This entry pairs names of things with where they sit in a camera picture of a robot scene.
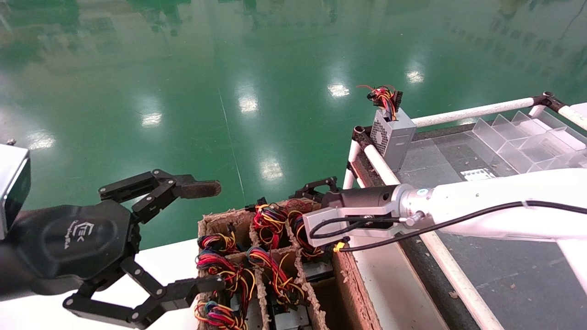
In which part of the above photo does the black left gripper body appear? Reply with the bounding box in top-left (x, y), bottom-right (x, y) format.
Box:
top-left (9, 199), bottom-right (141, 281)

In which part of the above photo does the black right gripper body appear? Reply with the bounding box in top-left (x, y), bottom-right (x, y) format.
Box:
top-left (321, 185), bottom-right (400, 217)

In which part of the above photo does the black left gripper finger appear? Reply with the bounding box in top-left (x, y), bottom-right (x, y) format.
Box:
top-left (63, 257), bottom-right (227, 329)
top-left (99, 169), bottom-right (222, 225)

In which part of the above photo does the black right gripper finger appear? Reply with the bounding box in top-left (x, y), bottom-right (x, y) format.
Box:
top-left (295, 176), bottom-right (341, 203)

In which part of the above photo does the grey power supply with wires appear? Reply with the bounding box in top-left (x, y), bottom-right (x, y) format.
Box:
top-left (196, 251), bottom-right (256, 317)
top-left (287, 199), bottom-right (338, 281)
top-left (194, 300), bottom-right (250, 330)
top-left (248, 247), bottom-right (312, 330)
top-left (358, 84), bottom-right (417, 172)
top-left (246, 197), bottom-right (289, 250)
top-left (197, 223), bottom-right (240, 256)

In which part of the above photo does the black pipe corner connector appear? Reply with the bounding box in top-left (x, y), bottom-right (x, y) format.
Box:
top-left (532, 92), bottom-right (565, 113)
top-left (352, 126), bottom-right (374, 154)

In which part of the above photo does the brown cardboard divider box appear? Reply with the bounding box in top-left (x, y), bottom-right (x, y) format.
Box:
top-left (197, 196), bottom-right (383, 330)

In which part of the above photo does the white perforated label sticker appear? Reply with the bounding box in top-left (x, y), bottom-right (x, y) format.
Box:
top-left (461, 169), bottom-right (497, 182)

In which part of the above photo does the clear acrylic divider tray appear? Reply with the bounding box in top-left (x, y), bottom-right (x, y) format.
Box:
top-left (472, 110), bottom-right (587, 175)

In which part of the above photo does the white frame leg pipe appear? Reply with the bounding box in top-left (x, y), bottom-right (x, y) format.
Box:
top-left (339, 140), bottom-right (363, 191)

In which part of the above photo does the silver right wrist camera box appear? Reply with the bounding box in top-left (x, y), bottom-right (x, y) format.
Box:
top-left (303, 205), bottom-right (400, 248)

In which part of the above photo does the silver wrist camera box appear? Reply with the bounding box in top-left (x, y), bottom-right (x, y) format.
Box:
top-left (303, 205), bottom-right (400, 248)
top-left (0, 143), bottom-right (31, 240)

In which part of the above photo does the short black camera cable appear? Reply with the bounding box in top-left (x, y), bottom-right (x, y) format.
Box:
top-left (309, 214), bottom-right (406, 240)

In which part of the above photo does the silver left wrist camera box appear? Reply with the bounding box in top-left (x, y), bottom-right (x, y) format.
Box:
top-left (0, 143), bottom-right (31, 240)

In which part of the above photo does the long black arm cable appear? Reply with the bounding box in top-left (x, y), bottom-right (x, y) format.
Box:
top-left (339, 200), bottom-right (587, 253)

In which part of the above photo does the long white frame pipe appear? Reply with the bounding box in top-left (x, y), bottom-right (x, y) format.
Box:
top-left (364, 144), bottom-right (503, 330)

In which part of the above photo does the short white frame pipe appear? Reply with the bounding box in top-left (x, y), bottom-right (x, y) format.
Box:
top-left (557, 104), bottom-right (587, 132)

